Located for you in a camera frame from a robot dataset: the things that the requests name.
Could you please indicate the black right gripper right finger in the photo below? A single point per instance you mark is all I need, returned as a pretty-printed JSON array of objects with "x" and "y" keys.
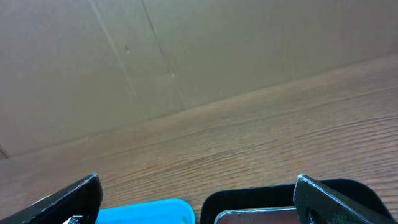
[{"x": 318, "y": 203}]

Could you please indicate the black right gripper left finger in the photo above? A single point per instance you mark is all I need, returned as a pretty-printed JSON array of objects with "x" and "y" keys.
[{"x": 77, "y": 203}]

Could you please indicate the black tray with red water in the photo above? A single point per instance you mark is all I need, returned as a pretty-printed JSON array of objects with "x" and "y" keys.
[{"x": 275, "y": 204}]

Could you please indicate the blue plastic tray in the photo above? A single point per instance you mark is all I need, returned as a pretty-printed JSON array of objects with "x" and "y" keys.
[{"x": 166, "y": 211}]

